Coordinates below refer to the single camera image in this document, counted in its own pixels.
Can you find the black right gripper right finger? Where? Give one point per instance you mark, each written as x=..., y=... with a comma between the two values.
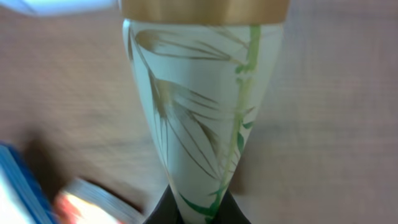
x=229, y=212

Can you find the white barcode scanner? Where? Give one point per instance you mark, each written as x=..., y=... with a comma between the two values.
x=47, y=8

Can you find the yellow wet wipes pack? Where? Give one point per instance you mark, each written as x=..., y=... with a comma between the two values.
x=22, y=199

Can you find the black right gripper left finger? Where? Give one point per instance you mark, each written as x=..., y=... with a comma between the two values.
x=166, y=211

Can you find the small orange snack packet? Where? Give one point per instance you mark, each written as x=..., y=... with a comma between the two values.
x=83, y=202

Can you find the white tube gold cap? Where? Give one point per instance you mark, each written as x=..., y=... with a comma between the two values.
x=201, y=68

